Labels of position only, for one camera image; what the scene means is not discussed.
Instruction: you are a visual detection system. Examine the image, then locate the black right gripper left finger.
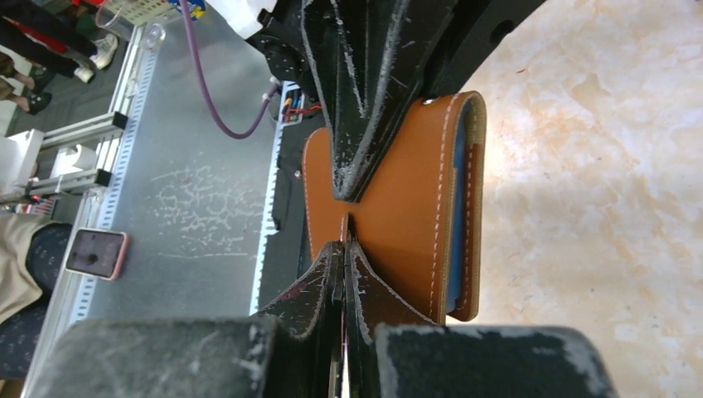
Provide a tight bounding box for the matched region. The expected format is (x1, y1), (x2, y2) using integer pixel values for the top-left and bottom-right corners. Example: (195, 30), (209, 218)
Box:
(33, 242), (342, 397)

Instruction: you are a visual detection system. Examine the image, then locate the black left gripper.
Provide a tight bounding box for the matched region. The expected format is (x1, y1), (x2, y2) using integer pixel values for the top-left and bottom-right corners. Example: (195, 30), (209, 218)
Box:
(301, 0), (544, 202)

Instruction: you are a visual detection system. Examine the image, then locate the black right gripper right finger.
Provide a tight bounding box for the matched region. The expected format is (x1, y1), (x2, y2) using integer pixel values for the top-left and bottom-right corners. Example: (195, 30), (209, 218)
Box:
(344, 242), (617, 397)

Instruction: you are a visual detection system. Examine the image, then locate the brown leather card holder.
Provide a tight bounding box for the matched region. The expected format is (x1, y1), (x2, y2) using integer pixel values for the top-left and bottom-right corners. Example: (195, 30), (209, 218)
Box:
(303, 91), (487, 323)

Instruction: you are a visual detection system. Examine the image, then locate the pink cased smartphone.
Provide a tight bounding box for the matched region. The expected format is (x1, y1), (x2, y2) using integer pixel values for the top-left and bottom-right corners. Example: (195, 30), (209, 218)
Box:
(64, 228), (129, 280)

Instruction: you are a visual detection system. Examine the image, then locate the aluminium frame rail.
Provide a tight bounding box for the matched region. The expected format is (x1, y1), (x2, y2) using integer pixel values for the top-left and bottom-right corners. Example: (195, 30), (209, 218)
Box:
(21, 25), (157, 397)

